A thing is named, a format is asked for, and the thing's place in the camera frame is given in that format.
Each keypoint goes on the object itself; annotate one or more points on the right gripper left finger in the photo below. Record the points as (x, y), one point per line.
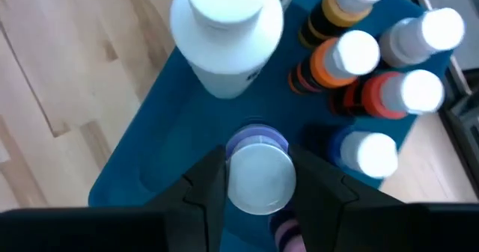
(112, 229)

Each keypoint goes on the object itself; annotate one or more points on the orange paint bottle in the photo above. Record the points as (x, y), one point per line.
(329, 65)

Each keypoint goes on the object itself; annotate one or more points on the tall white bottle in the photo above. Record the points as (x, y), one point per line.
(224, 39)

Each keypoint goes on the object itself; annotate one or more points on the small dark paint bottle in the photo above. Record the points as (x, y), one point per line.
(411, 42)

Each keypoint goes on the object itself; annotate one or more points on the purple paint bottle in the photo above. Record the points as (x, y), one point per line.
(260, 181)

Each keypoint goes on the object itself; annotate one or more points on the yellow paint bottle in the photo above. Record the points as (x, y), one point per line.
(337, 16)

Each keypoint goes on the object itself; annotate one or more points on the pink paint bottle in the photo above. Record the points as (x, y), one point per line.
(286, 233)

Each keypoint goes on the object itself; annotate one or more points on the blue paint bottle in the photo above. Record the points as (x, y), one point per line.
(370, 155)

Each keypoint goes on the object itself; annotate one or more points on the red paint bottle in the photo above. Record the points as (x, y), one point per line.
(381, 95)

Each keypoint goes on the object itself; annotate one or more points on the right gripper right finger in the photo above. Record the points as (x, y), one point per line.
(374, 226)

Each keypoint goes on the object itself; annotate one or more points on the blue plastic bin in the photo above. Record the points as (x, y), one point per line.
(168, 140)

